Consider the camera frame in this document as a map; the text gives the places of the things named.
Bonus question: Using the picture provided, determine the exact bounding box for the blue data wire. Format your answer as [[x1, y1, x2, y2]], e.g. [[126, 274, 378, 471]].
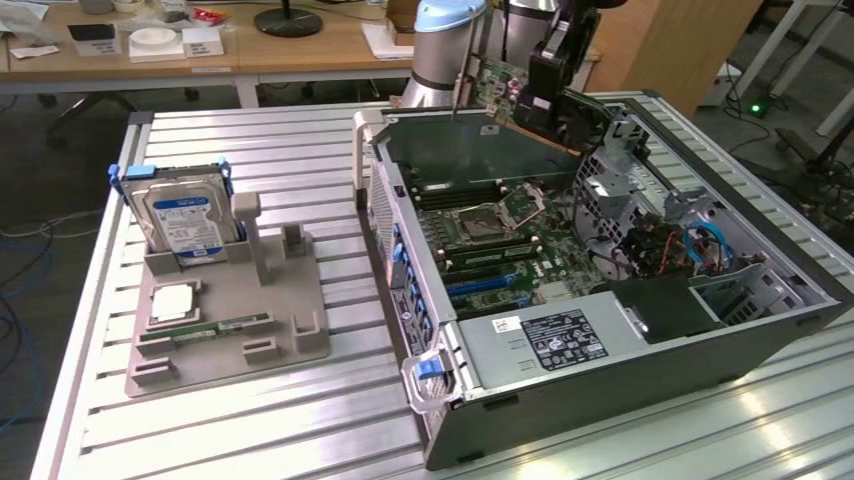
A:
[[683, 219, 735, 276]]

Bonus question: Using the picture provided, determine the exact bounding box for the wooden desk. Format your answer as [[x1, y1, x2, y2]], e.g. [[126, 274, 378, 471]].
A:
[[0, 0, 602, 109]]

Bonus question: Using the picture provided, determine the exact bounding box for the clear plastic bag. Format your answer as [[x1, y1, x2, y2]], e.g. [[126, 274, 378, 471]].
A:
[[0, 0, 61, 46]]

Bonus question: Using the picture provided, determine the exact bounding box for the grey power supply unit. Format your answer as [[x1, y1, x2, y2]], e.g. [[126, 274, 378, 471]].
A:
[[456, 291, 653, 391]]

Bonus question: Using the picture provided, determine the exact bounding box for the CPU socket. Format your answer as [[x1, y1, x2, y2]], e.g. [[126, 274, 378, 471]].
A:
[[452, 204, 508, 239]]

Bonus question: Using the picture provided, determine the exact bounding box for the hard disk in blue caddy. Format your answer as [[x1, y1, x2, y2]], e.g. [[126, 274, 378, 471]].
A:
[[105, 158, 235, 266]]

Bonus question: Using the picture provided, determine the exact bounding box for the white round dish on box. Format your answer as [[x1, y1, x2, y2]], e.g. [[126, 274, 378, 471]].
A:
[[126, 27, 187, 64]]

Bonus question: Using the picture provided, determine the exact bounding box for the small cardboard box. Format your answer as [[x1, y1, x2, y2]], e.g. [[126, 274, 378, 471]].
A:
[[386, 0, 422, 34]]

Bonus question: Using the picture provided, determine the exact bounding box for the graphics card with metal bracket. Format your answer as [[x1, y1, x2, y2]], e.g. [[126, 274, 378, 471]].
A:
[[450, 9, 619, 154]]

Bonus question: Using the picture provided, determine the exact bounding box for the black plastic air shroud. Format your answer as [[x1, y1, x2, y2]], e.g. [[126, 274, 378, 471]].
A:
[[593, 277, 729, 344]]

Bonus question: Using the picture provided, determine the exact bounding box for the white labelled box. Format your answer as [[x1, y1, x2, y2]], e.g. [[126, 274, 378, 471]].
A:
[[180, 25, 226, 59]]

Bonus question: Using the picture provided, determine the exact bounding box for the wooden cabinet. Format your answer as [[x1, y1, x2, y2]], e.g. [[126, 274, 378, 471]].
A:
[[586, 0, 766, 116]]

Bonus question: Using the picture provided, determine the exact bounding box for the black round lamp base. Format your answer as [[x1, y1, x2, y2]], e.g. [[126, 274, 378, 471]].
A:
[[252, 0, 326, 37]]

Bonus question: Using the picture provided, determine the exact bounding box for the white desk frame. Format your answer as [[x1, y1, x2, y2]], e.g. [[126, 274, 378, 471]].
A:
[[730, 0, 854, 136]]

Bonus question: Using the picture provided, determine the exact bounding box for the perforated metal disk bay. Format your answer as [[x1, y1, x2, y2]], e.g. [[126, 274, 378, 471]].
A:
[[573, 117, 669, 241]]

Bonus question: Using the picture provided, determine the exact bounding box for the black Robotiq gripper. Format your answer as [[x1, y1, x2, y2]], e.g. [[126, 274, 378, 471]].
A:
[[528, 0, 603, 102]]

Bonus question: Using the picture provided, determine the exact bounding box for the grey metal disk bay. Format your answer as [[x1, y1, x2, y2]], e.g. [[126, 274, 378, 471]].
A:
[[686, 259, 809, 326]]

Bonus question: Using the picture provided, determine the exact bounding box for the black equipment stand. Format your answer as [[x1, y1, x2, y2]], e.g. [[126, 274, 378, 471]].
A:
[[773, 127, 854, 221]]

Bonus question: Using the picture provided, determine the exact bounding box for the white box with black lid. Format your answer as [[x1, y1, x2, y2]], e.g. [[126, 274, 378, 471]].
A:
[[65, 22, 126, 57]]

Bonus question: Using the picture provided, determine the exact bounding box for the blue case release latch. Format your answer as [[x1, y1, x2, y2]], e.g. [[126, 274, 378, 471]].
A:
[[412, 358, 446, 384]]

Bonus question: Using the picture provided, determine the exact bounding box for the open black PC case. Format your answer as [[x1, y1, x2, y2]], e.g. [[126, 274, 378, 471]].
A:
[[351, 97, 843, 472]]

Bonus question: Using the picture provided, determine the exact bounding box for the green motherboard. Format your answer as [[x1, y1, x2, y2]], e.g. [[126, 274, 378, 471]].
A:
[[399, 174, 602, 319]]

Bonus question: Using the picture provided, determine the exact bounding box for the grey plastic parts rack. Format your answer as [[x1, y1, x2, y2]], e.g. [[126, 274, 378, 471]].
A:
[[124, 192, 332, 399]]

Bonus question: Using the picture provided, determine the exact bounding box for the silver CPU chip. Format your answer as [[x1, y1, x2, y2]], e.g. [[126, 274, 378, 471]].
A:
[[150, 285, 199, 324]]

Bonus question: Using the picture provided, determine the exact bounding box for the metal socket cover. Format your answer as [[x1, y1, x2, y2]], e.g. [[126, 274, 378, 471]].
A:
[[496, 180, 553, 226]]

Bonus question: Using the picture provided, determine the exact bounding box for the white paper stack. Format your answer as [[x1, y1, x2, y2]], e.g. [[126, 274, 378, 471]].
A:
[[362, 22, 419, 61]]

